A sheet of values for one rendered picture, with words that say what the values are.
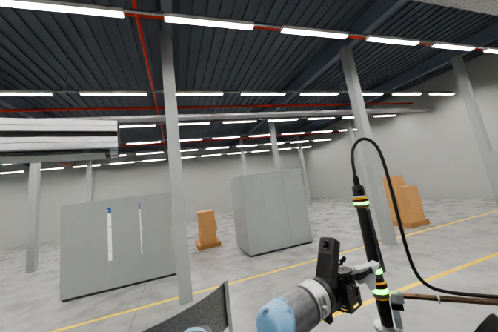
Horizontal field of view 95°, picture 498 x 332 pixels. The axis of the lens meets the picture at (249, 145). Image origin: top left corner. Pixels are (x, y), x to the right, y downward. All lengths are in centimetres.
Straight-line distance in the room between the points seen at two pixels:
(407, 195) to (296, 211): 359
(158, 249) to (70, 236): 193
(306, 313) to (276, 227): 652
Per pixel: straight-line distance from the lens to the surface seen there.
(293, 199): 723
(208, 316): 265
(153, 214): 647
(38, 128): 43
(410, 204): 887
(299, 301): 54
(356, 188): 79
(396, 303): 87
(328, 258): 64
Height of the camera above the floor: 190
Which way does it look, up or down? 10 degrees up
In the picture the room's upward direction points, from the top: 8 degrees counter-clockwise
